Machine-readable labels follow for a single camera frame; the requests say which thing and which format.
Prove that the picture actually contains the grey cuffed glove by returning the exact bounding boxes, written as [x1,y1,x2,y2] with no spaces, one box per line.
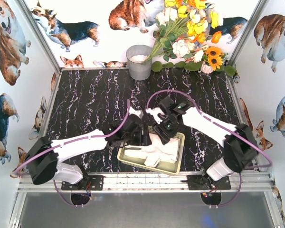
[142,133,179,167]

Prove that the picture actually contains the white glove green fingertips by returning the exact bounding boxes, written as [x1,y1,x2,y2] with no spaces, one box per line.
[125,147,181,168]

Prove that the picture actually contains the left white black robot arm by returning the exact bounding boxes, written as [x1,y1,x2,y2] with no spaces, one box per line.
[25,107,151,187]

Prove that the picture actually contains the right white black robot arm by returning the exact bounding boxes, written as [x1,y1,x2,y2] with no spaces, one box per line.
[146,97,258,181]

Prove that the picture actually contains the beige plastic storage basket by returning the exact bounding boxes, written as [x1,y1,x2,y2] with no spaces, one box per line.
[117,127,185,175]

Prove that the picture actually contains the grey metal bucket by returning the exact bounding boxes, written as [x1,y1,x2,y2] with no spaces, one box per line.
[126,45,152,81]

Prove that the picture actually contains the small sunflower pot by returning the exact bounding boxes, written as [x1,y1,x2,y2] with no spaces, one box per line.
[200,46,228,74]

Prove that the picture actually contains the artificial flower bouquet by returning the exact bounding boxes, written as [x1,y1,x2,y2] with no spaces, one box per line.
[149,0,226,63]

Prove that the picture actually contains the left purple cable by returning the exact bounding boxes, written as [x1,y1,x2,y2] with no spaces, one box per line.
[13,99,131,208]

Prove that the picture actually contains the purple cable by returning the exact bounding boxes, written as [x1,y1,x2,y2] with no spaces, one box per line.
[147,89,273,208]
[13,99,131,208]

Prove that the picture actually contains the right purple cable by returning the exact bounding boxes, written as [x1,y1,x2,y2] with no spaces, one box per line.
[147,89,273,208]

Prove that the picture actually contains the aluminium front frame rail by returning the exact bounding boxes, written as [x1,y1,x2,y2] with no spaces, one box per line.
[17,172,276,193]

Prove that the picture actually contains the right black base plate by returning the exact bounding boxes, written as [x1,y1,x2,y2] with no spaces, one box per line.
[185,175,231,190]

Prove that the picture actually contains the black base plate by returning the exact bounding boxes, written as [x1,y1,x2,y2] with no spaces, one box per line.
[185,175,231,190]
[61,175,104,191]

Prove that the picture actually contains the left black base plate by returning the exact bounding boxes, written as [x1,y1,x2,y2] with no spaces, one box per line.
[61,175,104,191]

